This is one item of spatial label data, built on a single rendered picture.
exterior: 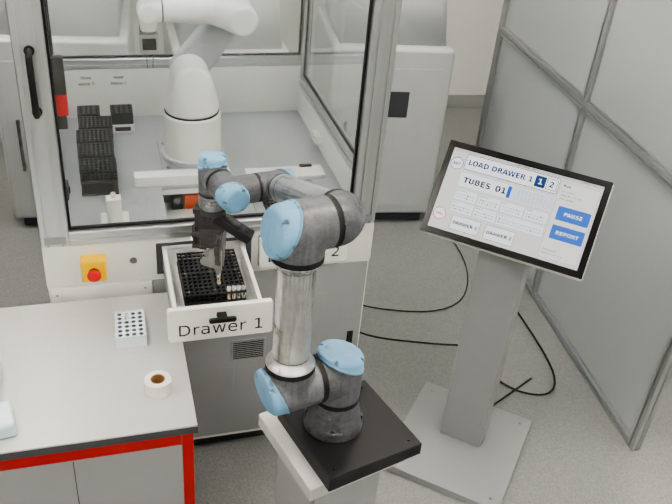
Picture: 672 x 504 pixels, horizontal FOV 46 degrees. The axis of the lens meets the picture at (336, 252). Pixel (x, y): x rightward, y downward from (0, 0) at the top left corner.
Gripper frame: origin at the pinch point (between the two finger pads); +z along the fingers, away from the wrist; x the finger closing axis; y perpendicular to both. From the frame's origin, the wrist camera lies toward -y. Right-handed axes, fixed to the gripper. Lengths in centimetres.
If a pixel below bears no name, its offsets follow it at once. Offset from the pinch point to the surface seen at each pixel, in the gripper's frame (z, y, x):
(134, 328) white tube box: 18.3, 23.5, 7.5
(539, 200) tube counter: -13, -92, -36
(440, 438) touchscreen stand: 94, -77, -37
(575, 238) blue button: -7, -102, -26
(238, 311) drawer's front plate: 7.4, -6.5, 8.5
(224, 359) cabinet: 54, 4, -24
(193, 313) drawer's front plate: 6.5, 5.1, 12.7
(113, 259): 9.2, 35.1, -12.4
